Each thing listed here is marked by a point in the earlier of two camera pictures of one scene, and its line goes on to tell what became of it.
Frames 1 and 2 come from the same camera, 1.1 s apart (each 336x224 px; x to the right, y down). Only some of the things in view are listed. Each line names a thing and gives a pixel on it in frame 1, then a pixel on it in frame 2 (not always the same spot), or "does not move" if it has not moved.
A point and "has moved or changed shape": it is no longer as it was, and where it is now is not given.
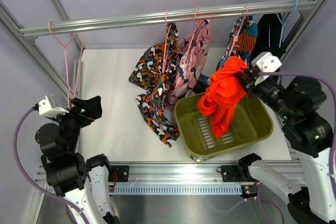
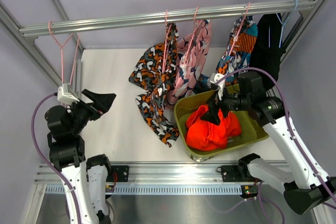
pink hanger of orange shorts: (64, 45) -> (61, 46)
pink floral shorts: (194, 45) does not move
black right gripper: (250, 87) -> (212, 116)
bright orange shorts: (227, 84) has moved or changed shape
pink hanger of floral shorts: (195, 35) does not move
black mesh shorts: (269, 35) does not move
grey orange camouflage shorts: (155, 70) does not move
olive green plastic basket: (253, 124) does not move
